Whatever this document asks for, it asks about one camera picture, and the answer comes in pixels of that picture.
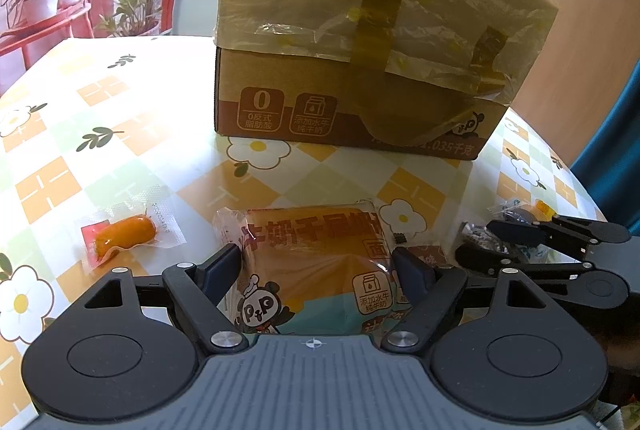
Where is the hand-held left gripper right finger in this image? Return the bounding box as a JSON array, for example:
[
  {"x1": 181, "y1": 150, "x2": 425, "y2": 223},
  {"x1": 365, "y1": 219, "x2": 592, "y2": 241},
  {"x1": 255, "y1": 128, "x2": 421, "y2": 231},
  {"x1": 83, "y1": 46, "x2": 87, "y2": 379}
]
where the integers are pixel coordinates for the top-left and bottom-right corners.
[{"x1": 382, "y1": 247, "x2": 548, "y2": 355}]

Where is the brown cardboard box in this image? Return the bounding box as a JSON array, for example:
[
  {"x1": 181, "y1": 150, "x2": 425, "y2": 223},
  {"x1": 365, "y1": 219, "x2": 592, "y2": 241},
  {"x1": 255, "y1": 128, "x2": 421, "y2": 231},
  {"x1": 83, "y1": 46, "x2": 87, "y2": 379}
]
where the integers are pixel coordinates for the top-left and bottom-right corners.
[{"x1": 212, "y1": 0, "x2": 560, "y2": 161}]

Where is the floral checkered tablecloth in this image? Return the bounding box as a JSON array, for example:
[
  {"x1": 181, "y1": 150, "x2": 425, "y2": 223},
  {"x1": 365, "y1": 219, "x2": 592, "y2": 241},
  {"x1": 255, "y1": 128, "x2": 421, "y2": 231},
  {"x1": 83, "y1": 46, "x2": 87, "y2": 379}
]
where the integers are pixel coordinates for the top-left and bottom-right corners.
[{"x1": 0, "y1": 34, "x2": 608, "y2": 416}]

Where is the orange teal bread packet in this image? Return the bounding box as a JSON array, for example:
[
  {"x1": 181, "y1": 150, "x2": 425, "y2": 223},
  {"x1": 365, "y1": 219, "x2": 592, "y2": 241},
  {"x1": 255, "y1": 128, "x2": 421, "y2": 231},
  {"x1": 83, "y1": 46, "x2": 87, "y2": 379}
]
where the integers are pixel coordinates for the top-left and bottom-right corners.
[{"x1": 212, "y1": 205, "x2": 408, "y2": 338}]

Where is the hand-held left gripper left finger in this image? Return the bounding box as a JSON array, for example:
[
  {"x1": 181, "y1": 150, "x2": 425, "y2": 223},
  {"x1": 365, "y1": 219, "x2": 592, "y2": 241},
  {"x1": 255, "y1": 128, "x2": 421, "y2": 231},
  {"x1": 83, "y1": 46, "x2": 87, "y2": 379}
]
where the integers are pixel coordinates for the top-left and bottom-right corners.
[{"x1": 85, "y1": 244, "x2": 249, "y2": 353}]

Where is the vacuum-sealed sausage packet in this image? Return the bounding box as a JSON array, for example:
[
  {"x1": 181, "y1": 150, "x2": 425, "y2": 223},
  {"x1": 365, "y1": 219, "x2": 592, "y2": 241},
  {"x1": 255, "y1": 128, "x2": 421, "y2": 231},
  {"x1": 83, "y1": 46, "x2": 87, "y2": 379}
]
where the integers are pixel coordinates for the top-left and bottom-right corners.
[{"x1": 80, "y1": 185, "x2": 187, "y2": 268}]

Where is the small dark snack packet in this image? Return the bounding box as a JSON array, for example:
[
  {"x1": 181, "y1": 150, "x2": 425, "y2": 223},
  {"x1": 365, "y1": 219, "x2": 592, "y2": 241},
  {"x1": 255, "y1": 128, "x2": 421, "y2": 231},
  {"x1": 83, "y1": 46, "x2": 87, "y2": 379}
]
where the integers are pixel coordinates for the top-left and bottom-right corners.
[{"x1": 460, "y1": 200, "x2": 556, "y2": 261}]

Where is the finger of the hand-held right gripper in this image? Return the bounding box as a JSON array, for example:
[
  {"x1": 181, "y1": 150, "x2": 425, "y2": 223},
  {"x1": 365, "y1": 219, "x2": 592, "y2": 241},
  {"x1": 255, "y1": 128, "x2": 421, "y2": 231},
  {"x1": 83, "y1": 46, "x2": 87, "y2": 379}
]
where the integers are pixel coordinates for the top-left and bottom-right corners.
[
  {"x1": 487, "y1": 214, "x2": 632, "y2": 255},
  {"x1": 456, "y1": 244, "x2": 596, "y2": 275}
]

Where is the blue cloth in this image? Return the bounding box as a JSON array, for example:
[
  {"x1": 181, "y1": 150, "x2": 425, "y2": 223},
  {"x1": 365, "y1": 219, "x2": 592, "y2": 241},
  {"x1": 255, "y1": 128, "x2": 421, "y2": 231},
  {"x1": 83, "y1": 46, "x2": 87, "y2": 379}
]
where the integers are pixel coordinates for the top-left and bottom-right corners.
[{"x1": 570, "y1": 60, "x2": 640, "y2": 223}]

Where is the brown wooden panel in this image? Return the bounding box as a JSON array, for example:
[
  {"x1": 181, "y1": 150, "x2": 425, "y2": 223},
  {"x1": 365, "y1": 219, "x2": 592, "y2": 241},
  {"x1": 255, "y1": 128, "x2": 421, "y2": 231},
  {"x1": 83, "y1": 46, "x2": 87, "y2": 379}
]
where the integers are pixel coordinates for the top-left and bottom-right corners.
[{"x1": 515, "y1": 0, "x2": 640, "y2": 165}]

